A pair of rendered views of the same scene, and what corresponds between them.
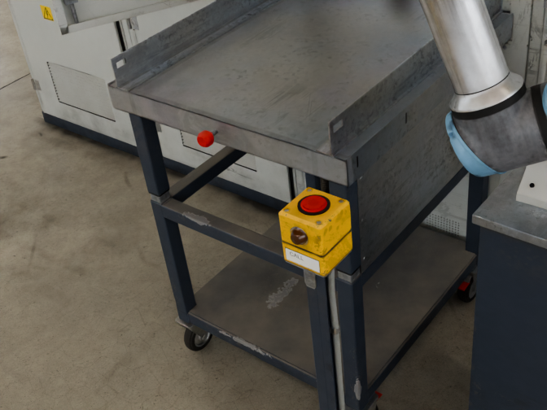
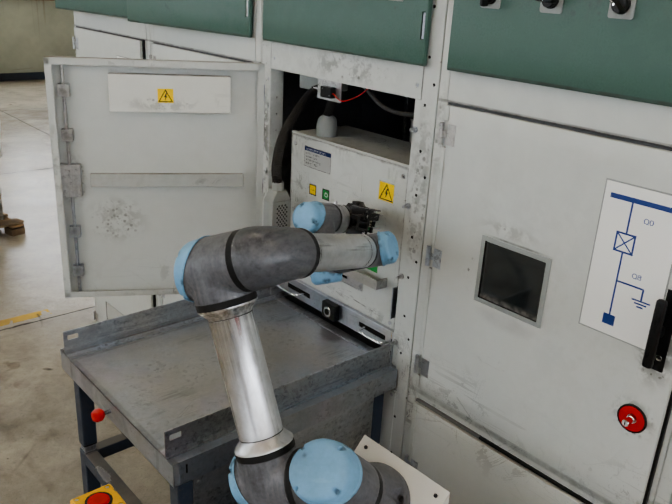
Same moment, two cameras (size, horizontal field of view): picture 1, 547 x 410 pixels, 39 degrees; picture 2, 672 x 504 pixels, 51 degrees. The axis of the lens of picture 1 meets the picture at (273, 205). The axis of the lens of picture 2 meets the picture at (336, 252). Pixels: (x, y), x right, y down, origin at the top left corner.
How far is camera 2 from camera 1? 62 cm
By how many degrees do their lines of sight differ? 16
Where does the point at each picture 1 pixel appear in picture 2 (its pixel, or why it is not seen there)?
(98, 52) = (138, 305)
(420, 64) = (283, 397)
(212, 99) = (121, 383)
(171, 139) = not seen: hidden behind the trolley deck
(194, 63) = (134, 347)
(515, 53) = (398, 401)
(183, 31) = (139, 320)
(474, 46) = (247, 407)
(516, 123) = (271, 476)
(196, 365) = not seen: outside the picture
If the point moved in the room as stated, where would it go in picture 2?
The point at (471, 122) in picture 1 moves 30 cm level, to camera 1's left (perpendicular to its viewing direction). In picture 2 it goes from (240, 465) to (85, 446)
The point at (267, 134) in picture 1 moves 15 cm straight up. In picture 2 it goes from (135, 425) to (132, 368)
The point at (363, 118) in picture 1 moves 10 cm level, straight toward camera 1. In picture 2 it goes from (207, 432) to (187, 459)
